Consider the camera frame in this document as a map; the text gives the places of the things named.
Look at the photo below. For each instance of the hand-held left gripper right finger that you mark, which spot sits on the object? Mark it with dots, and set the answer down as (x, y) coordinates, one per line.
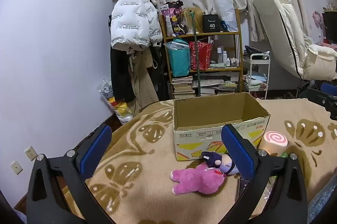
(238, 151)

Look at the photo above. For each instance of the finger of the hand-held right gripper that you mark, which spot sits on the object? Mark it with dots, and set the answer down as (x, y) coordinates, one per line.
(329, 89)

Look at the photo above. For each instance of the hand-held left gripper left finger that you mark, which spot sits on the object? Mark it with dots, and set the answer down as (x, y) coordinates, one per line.
(96, 153)

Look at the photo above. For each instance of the purple haired plush doll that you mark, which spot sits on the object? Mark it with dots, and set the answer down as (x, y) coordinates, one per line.
(213, 158)

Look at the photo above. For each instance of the pink swirl roll plush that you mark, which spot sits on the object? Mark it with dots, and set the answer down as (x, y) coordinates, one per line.
(275, 141)

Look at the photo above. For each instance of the cardboard box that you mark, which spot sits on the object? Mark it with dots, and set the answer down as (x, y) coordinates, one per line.
(197, 139)

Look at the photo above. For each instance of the pink plush toy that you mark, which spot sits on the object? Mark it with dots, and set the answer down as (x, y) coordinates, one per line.
(194, 179)

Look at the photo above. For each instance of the dark purple small box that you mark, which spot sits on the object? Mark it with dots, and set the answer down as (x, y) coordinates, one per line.
(242, 185)

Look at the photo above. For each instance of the green tissue pack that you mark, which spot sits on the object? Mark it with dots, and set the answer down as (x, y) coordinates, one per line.
(283, 155)

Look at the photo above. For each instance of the plastic bag with yellow items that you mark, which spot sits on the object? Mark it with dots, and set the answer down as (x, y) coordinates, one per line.
(115, 105)

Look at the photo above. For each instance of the beige patterned blanket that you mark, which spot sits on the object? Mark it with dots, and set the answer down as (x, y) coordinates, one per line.
(147, 166)

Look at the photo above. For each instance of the black monitor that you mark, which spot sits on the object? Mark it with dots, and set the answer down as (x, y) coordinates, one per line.
(330, 23)

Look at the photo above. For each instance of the pile of magazines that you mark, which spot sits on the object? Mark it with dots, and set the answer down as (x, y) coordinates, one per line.
(218, 84)

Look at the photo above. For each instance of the pink fan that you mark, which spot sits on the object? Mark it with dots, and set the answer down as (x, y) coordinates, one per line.
(317, 18)

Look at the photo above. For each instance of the blue white pack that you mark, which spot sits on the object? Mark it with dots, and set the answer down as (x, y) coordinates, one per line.
(256, 79)

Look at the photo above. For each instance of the white reclining chair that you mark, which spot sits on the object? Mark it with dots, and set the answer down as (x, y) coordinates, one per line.
(287, 29)

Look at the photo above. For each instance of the white rolling cart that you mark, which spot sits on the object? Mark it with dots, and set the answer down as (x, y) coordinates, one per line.
(259, 56)

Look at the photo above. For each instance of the black hanging coat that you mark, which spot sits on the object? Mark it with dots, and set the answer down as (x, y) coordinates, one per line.
(118, 73)

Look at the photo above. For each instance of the beige hanging pants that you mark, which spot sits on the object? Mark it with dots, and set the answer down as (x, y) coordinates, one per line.
(139, 81)

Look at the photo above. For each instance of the black bag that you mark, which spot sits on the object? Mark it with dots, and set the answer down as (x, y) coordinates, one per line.
(252, 50)

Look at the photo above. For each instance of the stack of books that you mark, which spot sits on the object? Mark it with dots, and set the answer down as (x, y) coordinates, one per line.
(181, 87)

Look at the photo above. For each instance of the row of cosmetic bottles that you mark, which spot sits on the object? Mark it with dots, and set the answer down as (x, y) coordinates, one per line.
(225, 56)

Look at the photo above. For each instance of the black hanging garment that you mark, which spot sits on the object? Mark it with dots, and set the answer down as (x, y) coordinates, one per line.
(160, 73)

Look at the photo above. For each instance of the red bag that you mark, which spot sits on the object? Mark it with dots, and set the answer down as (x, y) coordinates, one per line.
(200, 55)

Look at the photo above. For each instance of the green pole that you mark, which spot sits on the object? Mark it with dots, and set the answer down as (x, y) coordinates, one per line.
(196, 55)

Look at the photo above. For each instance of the teal bag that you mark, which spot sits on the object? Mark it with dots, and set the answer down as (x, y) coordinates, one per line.
(179, 60)

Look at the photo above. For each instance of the wooden shelf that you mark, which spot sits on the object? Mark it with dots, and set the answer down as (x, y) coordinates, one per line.
(208, 33)

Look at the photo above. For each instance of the clear plastic bag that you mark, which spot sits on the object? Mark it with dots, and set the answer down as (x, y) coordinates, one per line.
(226, 13)

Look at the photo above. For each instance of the black box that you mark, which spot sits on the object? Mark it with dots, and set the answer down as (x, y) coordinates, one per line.
(210, 25)

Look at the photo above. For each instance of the white puffer jacket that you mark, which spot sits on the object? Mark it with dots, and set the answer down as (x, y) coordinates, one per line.
(131, 18)

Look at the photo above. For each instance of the blond wig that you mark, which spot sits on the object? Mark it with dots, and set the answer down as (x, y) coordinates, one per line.
(189, 18)

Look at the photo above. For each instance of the purple printed gift bag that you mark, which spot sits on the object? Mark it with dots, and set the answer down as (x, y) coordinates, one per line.
(173, 18)

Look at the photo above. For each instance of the wall socket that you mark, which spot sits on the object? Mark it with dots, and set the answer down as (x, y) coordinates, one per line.
(16, 167)
(30, 153)

